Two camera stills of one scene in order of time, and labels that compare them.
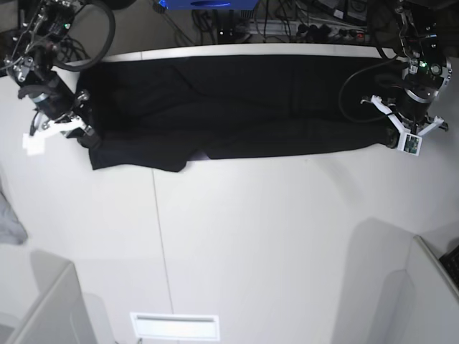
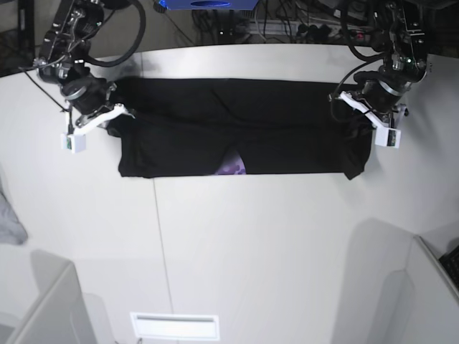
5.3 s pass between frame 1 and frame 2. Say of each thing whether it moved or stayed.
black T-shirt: moved
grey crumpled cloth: stayed
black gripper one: moved
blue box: stayed
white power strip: stayed
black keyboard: stayed
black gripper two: moved
